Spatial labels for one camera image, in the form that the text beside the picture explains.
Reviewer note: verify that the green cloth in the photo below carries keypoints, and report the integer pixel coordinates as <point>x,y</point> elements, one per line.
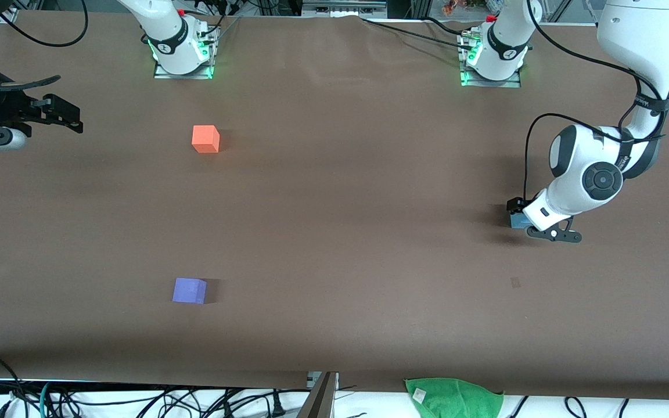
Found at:
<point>456,400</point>

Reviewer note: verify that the aluminium frame post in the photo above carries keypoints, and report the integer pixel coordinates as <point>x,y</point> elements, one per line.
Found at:
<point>418,8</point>

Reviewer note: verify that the aluminium frame rail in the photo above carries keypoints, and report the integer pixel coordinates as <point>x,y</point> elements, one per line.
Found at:
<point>340,7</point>

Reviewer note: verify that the brown table cover sheet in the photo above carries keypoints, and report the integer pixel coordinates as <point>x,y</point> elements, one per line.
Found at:
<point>369,261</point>

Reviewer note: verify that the black power plug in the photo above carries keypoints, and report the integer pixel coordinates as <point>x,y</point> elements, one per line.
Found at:
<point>278,404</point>

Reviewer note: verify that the metal corner bracket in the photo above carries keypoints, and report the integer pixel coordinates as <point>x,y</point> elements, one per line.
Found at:
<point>8,16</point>

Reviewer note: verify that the grey metal camera post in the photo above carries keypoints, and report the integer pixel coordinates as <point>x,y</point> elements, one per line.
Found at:
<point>320,400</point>

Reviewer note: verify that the blue cube block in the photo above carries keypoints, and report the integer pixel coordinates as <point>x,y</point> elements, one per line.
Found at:
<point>517,220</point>

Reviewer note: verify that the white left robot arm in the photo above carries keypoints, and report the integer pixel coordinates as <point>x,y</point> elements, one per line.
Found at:
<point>601,162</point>

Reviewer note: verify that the purple cube block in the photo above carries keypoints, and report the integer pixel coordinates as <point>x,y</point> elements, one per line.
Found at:
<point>188,291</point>

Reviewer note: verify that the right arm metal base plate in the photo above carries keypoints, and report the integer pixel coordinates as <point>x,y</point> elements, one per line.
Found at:
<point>209,68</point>

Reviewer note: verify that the orange cube block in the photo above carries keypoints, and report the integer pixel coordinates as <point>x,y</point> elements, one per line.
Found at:
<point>205,140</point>

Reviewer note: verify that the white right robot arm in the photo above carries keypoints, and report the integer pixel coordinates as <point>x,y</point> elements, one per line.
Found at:
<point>166,29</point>

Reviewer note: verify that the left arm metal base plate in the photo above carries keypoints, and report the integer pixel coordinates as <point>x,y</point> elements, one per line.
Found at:
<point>509,83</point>

